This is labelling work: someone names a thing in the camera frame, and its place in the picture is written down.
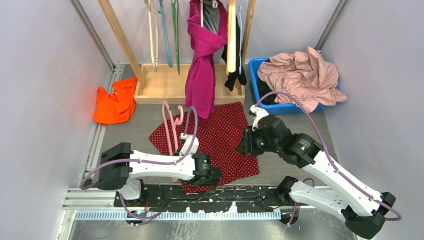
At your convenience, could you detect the cream hanger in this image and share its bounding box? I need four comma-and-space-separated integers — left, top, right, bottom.
144, 0, 159, 71

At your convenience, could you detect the magenta skirt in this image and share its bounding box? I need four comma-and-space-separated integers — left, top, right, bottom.
185, 0, 228, 119

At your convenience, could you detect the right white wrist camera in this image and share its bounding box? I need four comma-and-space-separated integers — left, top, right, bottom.
248, 105, 269, 129

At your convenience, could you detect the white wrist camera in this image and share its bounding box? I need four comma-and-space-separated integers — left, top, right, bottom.
248, 105, 269, 129
178, 133, 200, 156

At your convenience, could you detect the black skirt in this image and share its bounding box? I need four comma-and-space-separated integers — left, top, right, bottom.
224, 17, 247, 92

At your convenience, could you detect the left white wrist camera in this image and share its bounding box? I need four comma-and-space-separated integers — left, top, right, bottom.
178, 133, 200, 156

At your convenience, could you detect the red dotted garment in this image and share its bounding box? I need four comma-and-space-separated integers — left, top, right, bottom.
148, 102, 260, 193

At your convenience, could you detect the aluminium rail frame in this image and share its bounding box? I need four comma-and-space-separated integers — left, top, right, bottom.
63, 188, 292, 221

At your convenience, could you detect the light blue hanger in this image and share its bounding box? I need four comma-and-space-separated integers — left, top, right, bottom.
236, 0, 243, 75

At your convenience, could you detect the orange garment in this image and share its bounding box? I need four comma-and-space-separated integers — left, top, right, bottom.
93, 77, 138, 125

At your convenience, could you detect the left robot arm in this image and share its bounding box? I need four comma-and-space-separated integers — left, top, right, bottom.
95, 141, 222, 207

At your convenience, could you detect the blue plastic bin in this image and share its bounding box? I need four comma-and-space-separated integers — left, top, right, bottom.
248, 58, 327, 116

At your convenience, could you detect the teal blue hanger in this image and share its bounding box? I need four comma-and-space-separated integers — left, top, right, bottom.
158, 0, 173, 68

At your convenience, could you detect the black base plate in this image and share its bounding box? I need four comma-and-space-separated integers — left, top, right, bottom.
124, 184, 294, 213

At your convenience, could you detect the black garment in bin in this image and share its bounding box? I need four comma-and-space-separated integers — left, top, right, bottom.
257, 79, 277, 105

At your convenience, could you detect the light wooden hanger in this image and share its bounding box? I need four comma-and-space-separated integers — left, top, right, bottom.
228, 0, 236, 73

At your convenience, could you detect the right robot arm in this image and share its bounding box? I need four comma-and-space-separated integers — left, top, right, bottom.
237, 115, 396, 240

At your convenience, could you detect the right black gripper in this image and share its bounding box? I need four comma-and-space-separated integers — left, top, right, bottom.
236, 124, 281, 156

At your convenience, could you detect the green hanger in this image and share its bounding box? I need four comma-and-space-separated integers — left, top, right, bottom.
171, 0, 181, 74

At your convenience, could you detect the pink garment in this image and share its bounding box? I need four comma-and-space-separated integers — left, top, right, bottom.
257, 47, 348, 113

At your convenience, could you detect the pink plastic hanger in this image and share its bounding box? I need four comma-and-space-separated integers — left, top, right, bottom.
161, 100, 185, 183

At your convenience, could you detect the wooden hanger rack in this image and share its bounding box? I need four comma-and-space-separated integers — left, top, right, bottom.
98, 0, 245, 104

